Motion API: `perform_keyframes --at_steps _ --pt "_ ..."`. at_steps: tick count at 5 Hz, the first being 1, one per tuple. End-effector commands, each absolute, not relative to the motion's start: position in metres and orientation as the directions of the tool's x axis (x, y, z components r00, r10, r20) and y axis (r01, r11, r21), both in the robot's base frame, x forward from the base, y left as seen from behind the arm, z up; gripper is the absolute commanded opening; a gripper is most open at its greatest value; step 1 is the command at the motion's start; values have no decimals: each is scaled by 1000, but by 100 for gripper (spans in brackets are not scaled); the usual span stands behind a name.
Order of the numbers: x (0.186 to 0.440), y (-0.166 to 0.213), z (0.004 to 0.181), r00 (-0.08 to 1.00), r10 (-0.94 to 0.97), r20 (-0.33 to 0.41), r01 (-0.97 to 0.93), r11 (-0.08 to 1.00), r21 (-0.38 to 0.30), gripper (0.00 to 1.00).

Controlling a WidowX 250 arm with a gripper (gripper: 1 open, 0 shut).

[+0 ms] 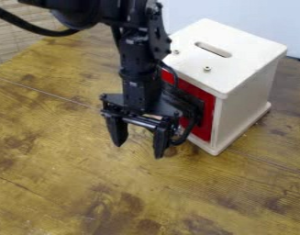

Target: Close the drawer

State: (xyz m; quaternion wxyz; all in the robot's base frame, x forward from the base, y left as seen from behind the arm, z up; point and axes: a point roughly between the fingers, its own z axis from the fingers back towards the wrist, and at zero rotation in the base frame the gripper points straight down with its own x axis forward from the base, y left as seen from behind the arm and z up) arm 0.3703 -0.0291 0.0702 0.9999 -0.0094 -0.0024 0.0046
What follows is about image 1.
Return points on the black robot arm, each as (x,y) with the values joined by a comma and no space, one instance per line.
(143,43)

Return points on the red drawer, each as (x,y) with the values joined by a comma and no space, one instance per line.
(202,132)

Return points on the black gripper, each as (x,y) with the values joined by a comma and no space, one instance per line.
(139,106)

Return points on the white wooden box cabinet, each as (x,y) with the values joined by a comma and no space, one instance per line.
(226,66)

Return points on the black metal drawer handle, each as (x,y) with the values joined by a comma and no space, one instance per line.
(187,114)

